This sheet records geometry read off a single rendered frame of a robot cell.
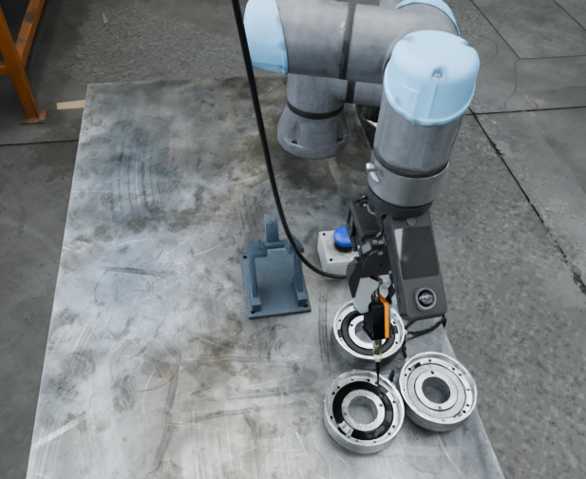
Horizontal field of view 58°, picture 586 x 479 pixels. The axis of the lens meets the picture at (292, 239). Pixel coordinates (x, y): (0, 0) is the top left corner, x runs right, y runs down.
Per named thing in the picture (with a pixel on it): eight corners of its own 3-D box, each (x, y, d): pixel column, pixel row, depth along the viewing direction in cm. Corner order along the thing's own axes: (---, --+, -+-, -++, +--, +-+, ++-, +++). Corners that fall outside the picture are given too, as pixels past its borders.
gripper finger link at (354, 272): (373, 286, 68) (393, 240, 61) (377, 297, 66) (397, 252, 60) (337, 288, 66) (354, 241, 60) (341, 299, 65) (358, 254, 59)
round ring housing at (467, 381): (484, 411, 75) (494, 398, 71) (427, 450, 71) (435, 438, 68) (434, 354, 80) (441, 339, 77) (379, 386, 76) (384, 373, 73)
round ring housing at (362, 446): (364, 474, 68) (368, 464, 65) (306, 417, 73) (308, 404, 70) (413, 419, 73) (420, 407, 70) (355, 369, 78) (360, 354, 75)
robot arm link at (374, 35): (359, -19, 56) (351, 31, 49) (466, -8, 55) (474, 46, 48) (349, 50, 62) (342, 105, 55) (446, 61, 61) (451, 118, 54)
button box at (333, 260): (366, 276, 90) (370, 258, 86) (325, 280, 89) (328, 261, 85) (354, 239, 95) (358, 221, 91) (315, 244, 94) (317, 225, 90)
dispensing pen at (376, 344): (372, 400, 70) (369, 279, 66) (363, 384, 74) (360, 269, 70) (388, 397, 71) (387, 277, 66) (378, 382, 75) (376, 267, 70)
